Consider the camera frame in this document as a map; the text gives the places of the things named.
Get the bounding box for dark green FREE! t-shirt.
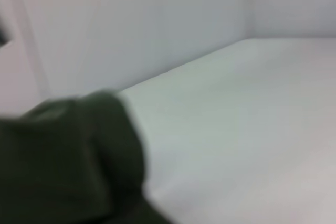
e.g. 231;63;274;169
0;89;173;224

